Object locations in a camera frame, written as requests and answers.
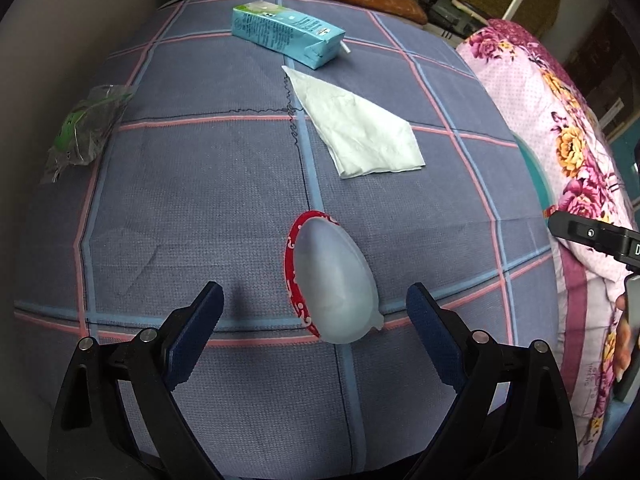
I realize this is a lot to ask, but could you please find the clear lid red rim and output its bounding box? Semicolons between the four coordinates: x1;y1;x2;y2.
283;210;384;344

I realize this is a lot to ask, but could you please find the green clear plastic wrapper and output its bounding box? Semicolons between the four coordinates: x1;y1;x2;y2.
41;84;137;183

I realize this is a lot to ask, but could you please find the white tissue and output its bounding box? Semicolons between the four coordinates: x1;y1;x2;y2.
283;66;425;179

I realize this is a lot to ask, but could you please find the teal milk carton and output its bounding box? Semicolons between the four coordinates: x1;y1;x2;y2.
231;0;349;70

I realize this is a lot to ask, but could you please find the teal trash bin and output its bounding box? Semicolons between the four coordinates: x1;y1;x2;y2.
512;132;556;221

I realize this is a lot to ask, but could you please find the person's right hand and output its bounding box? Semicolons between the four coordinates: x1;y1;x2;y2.
613;295;631;382

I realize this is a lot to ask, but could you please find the pink floral quilt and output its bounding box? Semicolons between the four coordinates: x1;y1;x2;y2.
457;18;634;466

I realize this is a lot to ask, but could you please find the blue plaid table cloth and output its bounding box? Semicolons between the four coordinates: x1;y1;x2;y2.
15;0;558;479

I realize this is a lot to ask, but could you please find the black electronics stack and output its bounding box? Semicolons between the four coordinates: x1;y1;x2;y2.
418;0;488;48

